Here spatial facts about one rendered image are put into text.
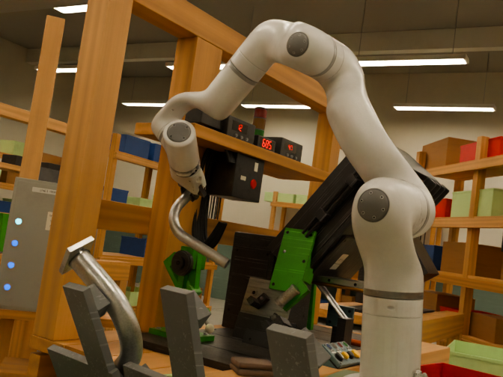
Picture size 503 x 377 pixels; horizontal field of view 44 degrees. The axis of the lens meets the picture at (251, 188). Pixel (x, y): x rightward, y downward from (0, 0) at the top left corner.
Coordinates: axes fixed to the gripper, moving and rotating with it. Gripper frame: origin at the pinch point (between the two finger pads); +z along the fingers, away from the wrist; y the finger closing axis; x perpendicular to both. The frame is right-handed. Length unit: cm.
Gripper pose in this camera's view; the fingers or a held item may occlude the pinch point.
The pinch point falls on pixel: (189, 191)
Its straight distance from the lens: 186.3
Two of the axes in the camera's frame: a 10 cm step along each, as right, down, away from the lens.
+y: -7.8, -5.4, 3.0
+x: -6.2, 6.9, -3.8
